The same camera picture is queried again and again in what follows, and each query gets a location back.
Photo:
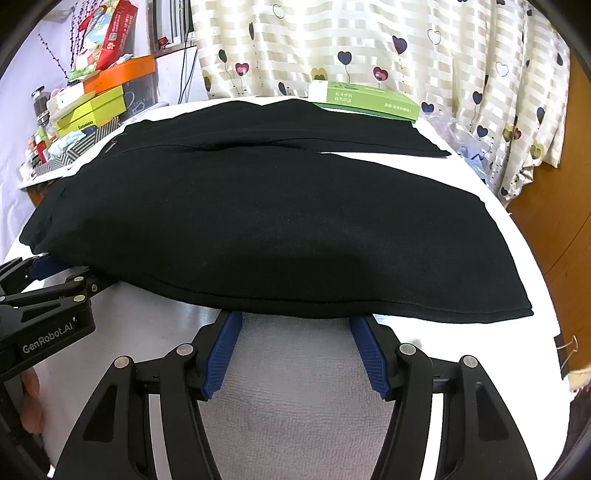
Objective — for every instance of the heart print curtain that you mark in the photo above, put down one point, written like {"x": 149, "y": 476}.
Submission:
{"x": 369, "y": 37}

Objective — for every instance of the black binder clip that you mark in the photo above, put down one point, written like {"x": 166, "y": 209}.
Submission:
{"x": 561, "y": 357}

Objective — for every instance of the black white striped box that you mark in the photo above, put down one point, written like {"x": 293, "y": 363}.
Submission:
{"x": 83, "y": 144}

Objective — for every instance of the dark jar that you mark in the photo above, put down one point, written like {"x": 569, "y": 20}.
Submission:
{"x": 40, "y": 108}

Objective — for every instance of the clear plastic bag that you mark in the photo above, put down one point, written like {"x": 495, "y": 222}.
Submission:
{"x": 471, "y": 157}

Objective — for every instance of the green flat box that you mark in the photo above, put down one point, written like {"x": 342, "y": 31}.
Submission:
{"x": 369, "y": 99}

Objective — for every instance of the orange box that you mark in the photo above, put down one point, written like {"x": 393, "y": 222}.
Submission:
{"x": 120, "y": 74}

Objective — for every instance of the green white snack bag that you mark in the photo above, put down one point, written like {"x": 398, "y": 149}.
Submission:
{"x": 85, "y": 64}

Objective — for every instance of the red snack bag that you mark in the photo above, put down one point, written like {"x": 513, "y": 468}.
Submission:
{"x": 111, "y": 37}

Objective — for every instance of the person's left hand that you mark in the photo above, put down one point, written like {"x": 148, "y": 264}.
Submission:
{"x": 32, "y": 397}

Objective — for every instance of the window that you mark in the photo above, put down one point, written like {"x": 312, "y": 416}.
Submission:
{"x": 171, "y": 23}

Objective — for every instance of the yellow-green box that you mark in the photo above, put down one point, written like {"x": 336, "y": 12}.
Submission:
{"x": 92, "y": 110}

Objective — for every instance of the clear storage bin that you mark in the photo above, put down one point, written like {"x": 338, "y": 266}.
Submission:
{"x": 143, "y": 97}

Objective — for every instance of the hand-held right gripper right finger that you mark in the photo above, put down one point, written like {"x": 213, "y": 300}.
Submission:
{"x": 371, "y": 355}

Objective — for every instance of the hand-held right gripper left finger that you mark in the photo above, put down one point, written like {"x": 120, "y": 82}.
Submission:
{"x": 221, "y": 355}

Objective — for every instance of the black pants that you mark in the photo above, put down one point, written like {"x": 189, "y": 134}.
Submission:
{"x": 277, "y": 221}

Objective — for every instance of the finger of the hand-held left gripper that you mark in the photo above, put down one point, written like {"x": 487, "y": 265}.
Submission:
{"x": 18, "y": 268}
{"x": 55, "y": 295}

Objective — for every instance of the white towel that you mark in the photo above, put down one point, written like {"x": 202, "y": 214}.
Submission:
{"x": 286, "y": 415}

